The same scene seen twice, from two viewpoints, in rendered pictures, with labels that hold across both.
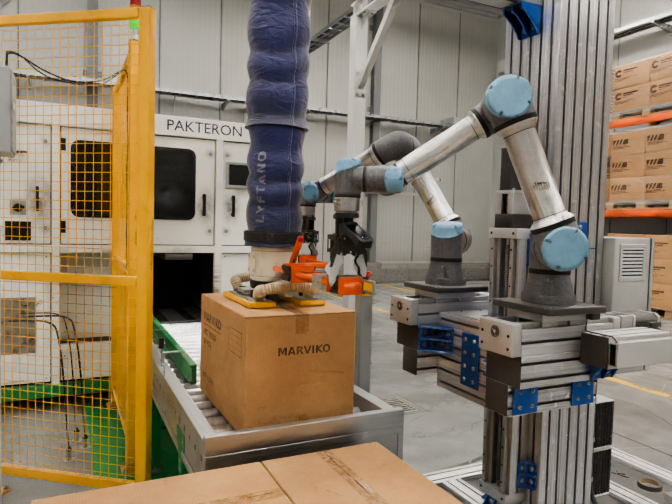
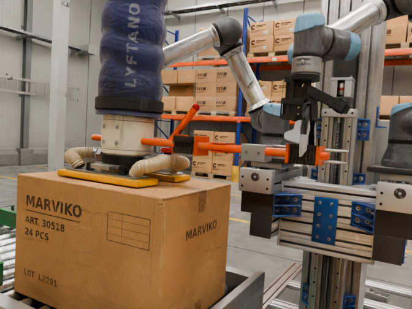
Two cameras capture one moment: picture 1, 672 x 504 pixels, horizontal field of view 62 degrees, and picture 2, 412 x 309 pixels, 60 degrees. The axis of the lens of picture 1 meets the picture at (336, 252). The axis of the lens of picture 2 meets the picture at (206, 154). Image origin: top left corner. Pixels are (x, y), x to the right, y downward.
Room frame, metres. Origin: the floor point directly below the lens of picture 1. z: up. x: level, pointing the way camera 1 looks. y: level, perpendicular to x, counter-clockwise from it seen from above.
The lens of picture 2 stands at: (0.95, 0.71, 1.11)
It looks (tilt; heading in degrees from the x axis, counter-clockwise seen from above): 3 degrees down; 326
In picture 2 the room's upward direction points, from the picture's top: 3 degrees clockwise
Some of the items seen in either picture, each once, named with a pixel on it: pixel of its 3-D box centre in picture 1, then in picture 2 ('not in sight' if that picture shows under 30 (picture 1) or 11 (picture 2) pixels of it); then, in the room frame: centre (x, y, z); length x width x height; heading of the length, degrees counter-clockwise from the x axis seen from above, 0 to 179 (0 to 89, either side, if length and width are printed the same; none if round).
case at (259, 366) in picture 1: (271, 353); (124, 236); (2.11, 0.24, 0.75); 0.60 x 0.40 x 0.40; 27
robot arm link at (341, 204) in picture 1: (346, 205); (306, 67); (1.59, -0.03, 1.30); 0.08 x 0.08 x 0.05
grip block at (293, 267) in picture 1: (298, 272); (190, 144); (1.89, 0.13, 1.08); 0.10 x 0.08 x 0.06; 117
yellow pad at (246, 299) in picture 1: (248, 294); (106, 171); (2.07, 0.32, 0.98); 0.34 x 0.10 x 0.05; 27
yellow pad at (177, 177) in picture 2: (295, 293); (144, 169); (2.15, 0.15, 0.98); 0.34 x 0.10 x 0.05; 27
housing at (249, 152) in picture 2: (325, 281); (256, 152); (1.69, 0.03, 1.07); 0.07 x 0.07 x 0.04; 27
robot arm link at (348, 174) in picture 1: (349, 178); (309, 37); (1.59, -0.03, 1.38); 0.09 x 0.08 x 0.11; 80
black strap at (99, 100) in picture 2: (274, 236); (130, 105); (2.11, 0.24, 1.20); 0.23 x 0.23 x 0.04
